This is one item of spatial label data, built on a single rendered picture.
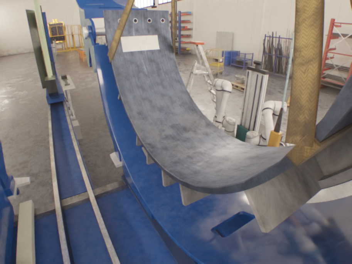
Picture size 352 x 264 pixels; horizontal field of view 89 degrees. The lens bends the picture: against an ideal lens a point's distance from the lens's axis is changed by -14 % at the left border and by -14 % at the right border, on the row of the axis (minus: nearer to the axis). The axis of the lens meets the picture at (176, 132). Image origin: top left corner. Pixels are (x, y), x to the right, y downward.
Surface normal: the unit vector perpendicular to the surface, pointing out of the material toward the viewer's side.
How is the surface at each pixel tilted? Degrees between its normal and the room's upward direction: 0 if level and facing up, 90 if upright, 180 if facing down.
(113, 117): 49
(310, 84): 79
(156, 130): 15
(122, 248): 0
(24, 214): 0
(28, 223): 0
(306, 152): 90
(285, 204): 42
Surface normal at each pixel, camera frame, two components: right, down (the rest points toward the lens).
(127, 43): 0.48, 0.16
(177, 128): 0.13, -0.75
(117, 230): 0.00, -0.88
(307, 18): -0.96, -0.14
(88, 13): 0.52, 0.36
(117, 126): 0.36, -0.37
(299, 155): -0.87, 0.23
